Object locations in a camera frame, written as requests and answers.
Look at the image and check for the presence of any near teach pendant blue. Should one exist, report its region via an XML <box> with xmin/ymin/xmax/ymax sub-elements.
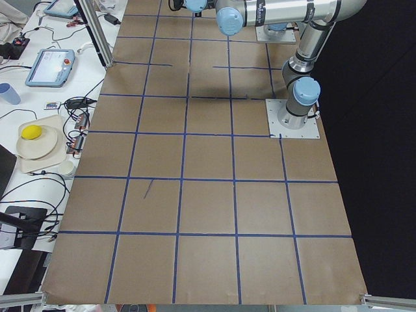
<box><xmin>25</xmin><ymin>49</ymin><xmax>75</xmax><ymax>88</ymax></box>

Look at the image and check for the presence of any far teach pendant blue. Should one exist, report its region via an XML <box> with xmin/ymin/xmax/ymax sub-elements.
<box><xmin>44</xmin><ymin>0</ymin><xmax>78</xmax><ymax>19</ymax></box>

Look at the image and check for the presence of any beige tray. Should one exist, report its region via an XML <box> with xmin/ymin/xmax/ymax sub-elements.
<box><xmin>16</xmin><ymin>115</ymin><xmax>66</xmax><ymax>174</ymax></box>

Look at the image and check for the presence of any beige plate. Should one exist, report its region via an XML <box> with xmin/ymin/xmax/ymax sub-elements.
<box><xmin>16</xmin><ymin>126</ymin><xmax>58</xmax><ymax>159</ymax></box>

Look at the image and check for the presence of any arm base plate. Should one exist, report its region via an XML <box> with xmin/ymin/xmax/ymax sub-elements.
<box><xmin>255</xmin><ymin>27</ymin><xmax>296</xmax><ymax>45</ymax></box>
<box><xmin>265</xmin><ymin>99</ymin><xmax>320</xmax><ymax>139</ymax></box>

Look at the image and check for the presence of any teach pendant blue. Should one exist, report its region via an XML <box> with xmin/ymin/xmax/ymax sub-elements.
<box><xmin>44</xmin><ymin>0</ymin><xmax>78</xmax><ymax>19</ymax></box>
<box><xmin>25</xmin><ymin>49</ymin><xmax>75</xmax><ymax>88</ymax></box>

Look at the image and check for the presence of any white paper cup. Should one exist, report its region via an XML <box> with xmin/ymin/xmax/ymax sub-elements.
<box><xmin>58</xmin><ymin>161</ymin><xmax>77</xmax><ymax>179</ymax></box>

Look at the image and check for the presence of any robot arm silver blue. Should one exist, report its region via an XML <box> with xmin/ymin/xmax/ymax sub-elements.
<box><xmin>170</xmin><ymin>0</ymin><xmax>365</xmax><ymax>130</ymax></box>
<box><xmin>263</xmin><ymin>23</ymin><xmax>297</xmax><ymax>36</ymax></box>

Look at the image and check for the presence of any blue plastic cup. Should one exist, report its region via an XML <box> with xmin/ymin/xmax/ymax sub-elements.
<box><xmin>0</xmin><ymin>83</ymin><xmax>21</xmax><ymax>105</ymax></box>

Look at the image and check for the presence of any black power adapter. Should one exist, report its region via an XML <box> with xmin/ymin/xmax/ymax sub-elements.
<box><xmin>103</xmin><ymin>13</ymin><xmax>121</xmax><ymax>25</ymax></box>

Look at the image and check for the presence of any aluminium frame post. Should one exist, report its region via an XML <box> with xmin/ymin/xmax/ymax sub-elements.
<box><xmin>74</xmin><ymin>0</ymin><xmax>114</xmax><ymax>68</ymax></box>

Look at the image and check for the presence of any yellow lemon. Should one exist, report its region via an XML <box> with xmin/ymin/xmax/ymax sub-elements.
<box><xmin>21</xmin><ymin>125</ymin><xmax>42</xmax><ymax>140</ymax></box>

